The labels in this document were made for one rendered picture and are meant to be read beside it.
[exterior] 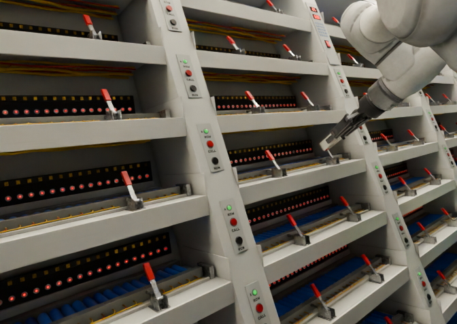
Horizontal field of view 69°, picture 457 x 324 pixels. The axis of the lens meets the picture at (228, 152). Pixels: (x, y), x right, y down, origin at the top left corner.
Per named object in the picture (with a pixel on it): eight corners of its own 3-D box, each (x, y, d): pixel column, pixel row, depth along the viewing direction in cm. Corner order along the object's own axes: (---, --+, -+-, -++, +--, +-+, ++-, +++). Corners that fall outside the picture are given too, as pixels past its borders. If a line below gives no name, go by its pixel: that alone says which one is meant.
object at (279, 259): (387, 223, 116) (382, 184, 116) (265, 286, 78) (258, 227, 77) (336, 218, 132) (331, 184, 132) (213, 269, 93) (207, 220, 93)
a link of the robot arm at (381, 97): (410, 99, 95) (393, 113, 99) (390, 76, 99) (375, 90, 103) (396, 99, 89) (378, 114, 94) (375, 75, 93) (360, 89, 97)
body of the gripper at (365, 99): (377, 111, 94) (353, 131, 100) (392, 110, 99) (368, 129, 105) (362, 90, 97) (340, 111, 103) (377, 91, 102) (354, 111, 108)
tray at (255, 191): (366, 171, 120) (363, 144, 120) (241, 206, 81) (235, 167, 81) (319, 172, 135) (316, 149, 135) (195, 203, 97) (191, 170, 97)
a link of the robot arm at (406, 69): (410, 95, 97) (377, 64, 99) (461, 54, 87) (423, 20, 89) (403, 105, 89) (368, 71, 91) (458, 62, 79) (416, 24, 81)
